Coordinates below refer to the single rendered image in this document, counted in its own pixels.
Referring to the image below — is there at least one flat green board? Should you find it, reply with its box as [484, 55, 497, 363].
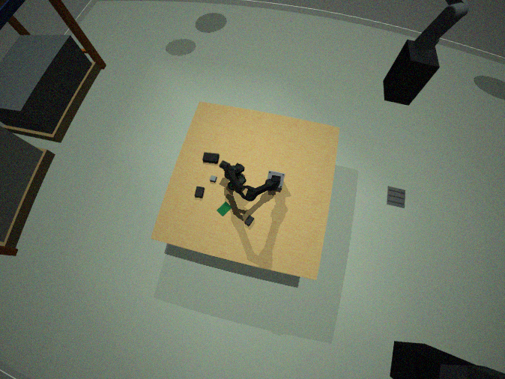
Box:
[217, 202, 232, 216]

